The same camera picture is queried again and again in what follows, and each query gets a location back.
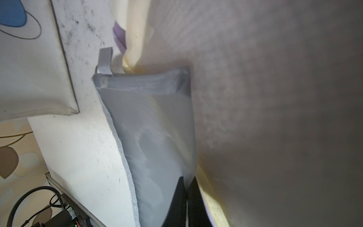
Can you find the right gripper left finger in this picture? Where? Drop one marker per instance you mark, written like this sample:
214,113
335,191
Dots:
176,216

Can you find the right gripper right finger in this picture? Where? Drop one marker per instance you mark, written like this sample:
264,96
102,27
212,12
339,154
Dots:
197,214

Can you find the grey mesh pencil pouch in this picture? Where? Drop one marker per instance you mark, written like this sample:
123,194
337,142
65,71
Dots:
151,118

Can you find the purple mesh pencil pouch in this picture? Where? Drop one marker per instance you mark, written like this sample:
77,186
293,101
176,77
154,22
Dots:
119,36

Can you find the white canvas tote bag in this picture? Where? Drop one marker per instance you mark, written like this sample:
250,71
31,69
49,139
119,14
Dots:
35,78

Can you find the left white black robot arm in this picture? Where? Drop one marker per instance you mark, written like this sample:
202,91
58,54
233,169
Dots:
60,211

